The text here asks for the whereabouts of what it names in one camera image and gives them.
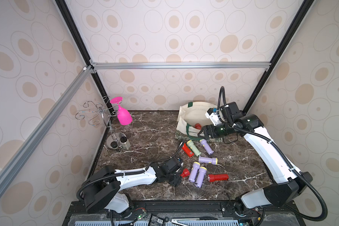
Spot aluminium left side bar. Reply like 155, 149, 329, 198
0, 65, 94, 198

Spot purple flashlight yellow head sideways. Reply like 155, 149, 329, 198
198, 156, 218, 165

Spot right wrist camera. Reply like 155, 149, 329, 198
205, 108, 223, 126

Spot cream green tote bag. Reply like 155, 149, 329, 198
175, 102, 216, 141

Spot pink plastic wine glass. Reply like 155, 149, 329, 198
110, 97, 133, 125

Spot horizontal aluminium back bar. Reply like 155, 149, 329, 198
84, 61, 271, 70

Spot pale green flashlight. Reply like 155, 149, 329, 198
186, 140, 202, 157

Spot red flashlight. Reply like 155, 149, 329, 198
180, 169, 190, 178
208, 174, 229, 183
195, 123, 202, 130
182, 143, 195, 158

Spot silver wire glass rack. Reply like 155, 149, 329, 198
75, 96, 127, 152

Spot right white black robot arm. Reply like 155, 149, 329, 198
198, 102, 328, 221

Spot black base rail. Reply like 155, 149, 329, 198
63, 201, 305, 226

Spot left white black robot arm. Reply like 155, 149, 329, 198
76, 157, 183, 217

